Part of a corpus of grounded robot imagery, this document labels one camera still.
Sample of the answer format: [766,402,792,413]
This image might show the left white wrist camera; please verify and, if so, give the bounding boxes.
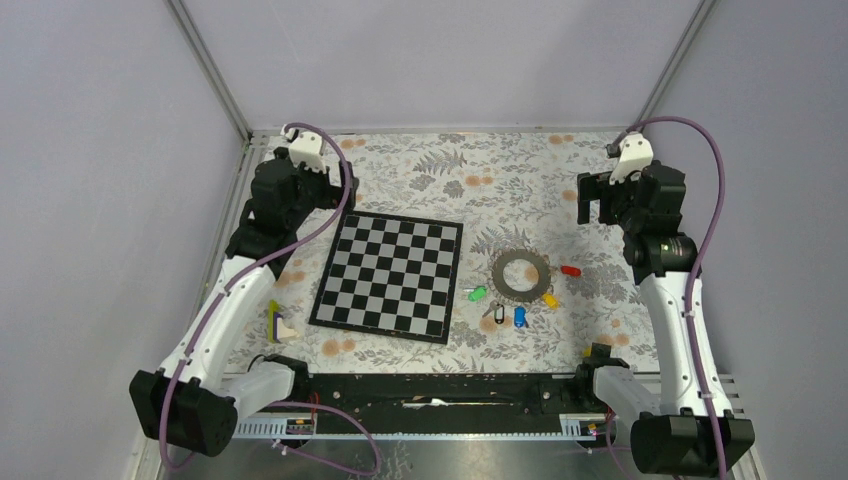
[281,124,327,174]

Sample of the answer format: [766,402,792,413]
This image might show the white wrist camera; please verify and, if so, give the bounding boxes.
[281,124,327,174]
[607,131,654,185]

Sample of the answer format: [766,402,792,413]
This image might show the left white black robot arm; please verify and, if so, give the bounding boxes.
[129,147,359,470]

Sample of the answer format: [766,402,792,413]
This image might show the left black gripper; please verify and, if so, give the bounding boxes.
[276,147,358,229]

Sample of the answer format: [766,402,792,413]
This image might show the floral patterned table mat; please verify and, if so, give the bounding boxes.
[226,132,659,374]

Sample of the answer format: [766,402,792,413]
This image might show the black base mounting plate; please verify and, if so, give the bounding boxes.
[265,373,612,439]

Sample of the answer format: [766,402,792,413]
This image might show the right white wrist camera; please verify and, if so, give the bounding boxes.
[607,131,654,185]

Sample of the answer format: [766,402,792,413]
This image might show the small white yellow block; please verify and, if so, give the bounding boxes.
[267,300,299,343]

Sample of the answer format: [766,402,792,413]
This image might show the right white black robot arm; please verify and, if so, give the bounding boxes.
[573,161,755,478]

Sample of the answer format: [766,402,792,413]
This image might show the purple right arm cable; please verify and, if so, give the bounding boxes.
[606,115,730,480]

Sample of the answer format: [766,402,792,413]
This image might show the key organiser with rings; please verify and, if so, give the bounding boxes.
[461,247,561,330]

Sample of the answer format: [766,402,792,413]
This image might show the black white chessboard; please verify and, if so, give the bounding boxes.
[308,211,463,345]

